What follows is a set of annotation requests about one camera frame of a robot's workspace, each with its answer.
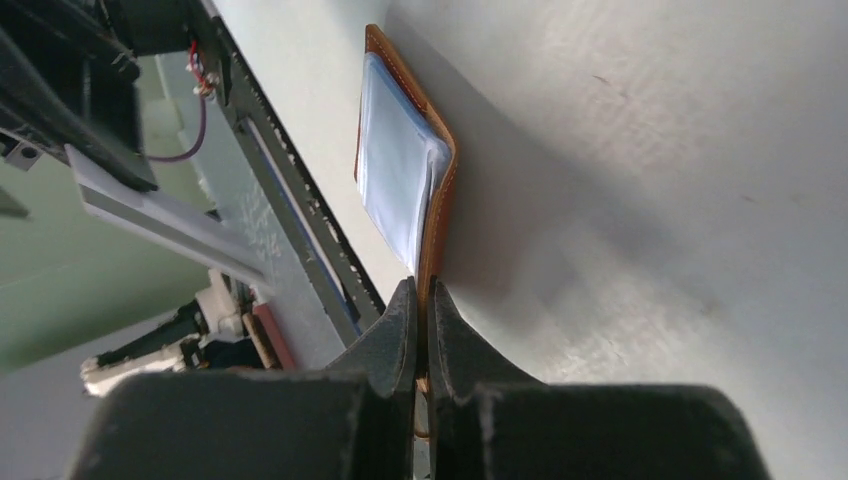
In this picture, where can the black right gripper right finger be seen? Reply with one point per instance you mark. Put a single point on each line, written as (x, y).
(489, 419)

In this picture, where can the brown leather card holder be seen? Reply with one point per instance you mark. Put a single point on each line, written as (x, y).
(406, 163)

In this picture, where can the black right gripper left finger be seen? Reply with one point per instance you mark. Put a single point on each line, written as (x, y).
(350, 420)

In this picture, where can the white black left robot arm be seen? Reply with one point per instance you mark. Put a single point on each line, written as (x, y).
(215, 330)

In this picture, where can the aluminium frame rail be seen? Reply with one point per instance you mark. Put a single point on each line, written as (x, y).
(167, 221)

